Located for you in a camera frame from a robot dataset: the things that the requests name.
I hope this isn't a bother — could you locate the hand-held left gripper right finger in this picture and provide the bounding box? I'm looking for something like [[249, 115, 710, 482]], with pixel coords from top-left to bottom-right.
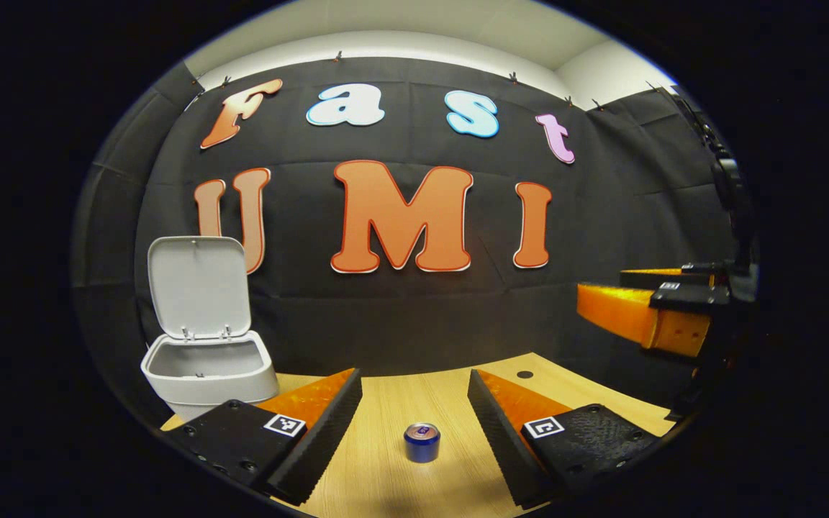
[[467, 369, 663, 510]]

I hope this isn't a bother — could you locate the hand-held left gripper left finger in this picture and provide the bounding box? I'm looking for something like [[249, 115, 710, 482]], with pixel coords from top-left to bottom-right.
[[163, 368, 363, 506]]

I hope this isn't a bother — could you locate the blue pop can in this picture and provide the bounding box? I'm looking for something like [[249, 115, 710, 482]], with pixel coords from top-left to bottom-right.
[[404, 422, 442, 463]]

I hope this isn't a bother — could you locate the white desktop garbage bin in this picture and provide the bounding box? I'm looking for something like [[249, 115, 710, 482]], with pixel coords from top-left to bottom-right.
[[140, 235, 280, 423]]

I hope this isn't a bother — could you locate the wooden desktop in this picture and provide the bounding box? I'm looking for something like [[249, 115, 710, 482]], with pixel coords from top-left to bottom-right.
[[159, 352, 676, 518]]

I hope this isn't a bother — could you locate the black backdrop cloth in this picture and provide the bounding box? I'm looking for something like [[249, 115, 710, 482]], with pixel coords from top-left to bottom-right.
[[71, 56, 746, 425]]

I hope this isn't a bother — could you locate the row of small cloth clips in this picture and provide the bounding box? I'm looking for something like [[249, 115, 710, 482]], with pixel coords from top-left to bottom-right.
[[191, 50, 663, 112]]

